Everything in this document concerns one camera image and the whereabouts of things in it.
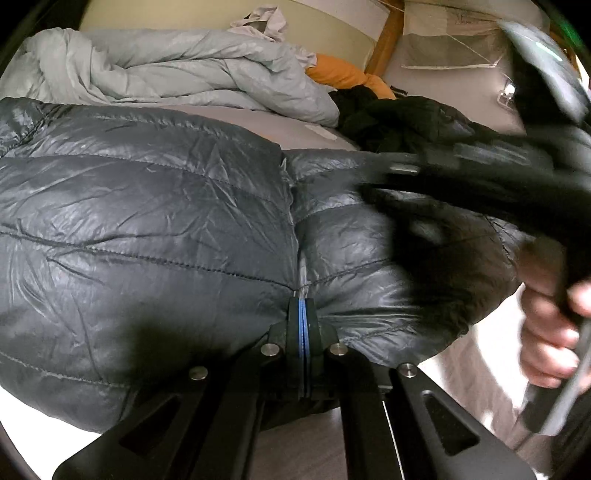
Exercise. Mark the black fluffy garment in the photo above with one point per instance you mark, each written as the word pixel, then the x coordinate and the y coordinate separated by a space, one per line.
pixel 397 115

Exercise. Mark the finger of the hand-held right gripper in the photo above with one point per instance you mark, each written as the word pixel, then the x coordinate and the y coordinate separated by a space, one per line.
pixel 461 168
pixel 438 240

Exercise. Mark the orange cloth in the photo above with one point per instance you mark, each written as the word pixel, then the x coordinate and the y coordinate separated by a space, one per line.
pixel 341 74

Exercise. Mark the person's right hand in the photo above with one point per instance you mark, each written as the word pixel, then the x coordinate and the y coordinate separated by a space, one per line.
pixel 545 337

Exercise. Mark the black puffer jacket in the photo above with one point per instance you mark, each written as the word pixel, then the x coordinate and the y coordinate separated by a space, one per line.
pixel 138 207

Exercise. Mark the clear hanging organiser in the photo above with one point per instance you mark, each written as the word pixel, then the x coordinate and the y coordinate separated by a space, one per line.
pixel 443 50

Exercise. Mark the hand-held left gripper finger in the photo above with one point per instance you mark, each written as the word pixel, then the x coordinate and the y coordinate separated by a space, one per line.
pixel 308 332
pixel 298 323

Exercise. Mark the wooden bed frame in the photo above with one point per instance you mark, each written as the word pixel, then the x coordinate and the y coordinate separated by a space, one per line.
pixel 388 41

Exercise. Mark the light grey duvet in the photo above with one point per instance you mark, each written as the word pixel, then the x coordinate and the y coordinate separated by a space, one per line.
pixel 184 69

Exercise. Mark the white crumpled cloth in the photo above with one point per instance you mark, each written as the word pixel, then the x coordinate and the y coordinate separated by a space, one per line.
pixel 272 21

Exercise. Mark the cream headboard panel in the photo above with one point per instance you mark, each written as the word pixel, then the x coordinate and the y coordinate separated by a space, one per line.
pixel 184 16

